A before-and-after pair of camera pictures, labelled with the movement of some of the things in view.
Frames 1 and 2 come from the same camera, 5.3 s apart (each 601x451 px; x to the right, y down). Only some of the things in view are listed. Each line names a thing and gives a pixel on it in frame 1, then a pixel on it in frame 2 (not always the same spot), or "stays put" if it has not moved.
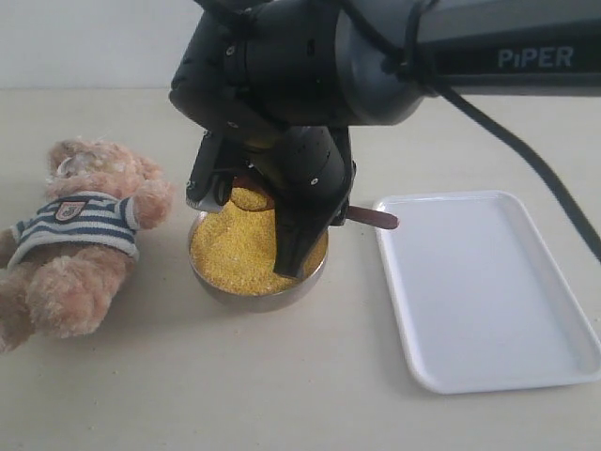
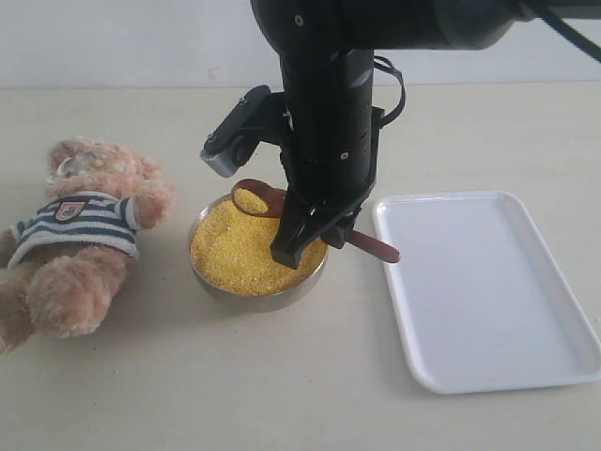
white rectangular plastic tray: (483, 301) stays put
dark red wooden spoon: (355, 214) to (275, 197)
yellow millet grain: (234, 246) stays put
